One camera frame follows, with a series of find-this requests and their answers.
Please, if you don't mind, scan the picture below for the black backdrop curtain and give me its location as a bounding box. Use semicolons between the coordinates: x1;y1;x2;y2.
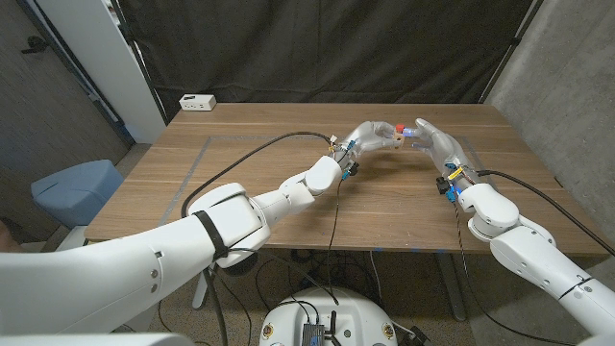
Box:
116;0;535;120

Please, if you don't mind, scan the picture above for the white power strip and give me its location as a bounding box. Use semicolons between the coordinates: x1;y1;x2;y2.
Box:
178;93;218;112

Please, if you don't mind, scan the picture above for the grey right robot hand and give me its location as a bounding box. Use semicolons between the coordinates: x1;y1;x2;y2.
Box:
404;117;478;183

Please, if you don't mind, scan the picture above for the blue padded stool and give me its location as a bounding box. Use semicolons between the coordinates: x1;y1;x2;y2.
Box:
30;159;126;230

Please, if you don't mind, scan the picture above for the person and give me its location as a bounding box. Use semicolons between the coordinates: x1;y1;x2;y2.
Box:
0;218;20;254

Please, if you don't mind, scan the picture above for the grey table leg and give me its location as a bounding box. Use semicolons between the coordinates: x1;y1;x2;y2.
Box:
433;252;469;323

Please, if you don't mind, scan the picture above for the white table leg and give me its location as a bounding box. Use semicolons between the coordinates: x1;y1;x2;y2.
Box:
190;266;215;310

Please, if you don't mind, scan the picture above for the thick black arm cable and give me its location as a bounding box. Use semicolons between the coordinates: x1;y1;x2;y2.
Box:
180;130;335;217
475;168;615;259

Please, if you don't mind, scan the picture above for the black round disc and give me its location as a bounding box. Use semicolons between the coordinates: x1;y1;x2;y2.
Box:
223;249;259;278

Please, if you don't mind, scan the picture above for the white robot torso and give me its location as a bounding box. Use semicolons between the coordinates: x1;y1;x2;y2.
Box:
258;285;400;346

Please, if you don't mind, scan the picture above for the grey electronics box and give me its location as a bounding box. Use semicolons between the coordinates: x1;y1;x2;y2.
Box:
301;322;328;346

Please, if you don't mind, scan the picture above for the black backdrop stand pole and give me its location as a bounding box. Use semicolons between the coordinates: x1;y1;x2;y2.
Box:
477;0;547;105
109;0;170;127

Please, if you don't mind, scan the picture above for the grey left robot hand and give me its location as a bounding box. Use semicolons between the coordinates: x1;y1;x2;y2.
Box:
335;119;403;162

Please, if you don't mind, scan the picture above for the black cable bundle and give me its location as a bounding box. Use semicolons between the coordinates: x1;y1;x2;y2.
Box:
253;248;381;311

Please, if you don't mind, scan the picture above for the thin black hanging cable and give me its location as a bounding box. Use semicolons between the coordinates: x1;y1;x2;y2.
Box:
451;201;578;346
326;176;343;304

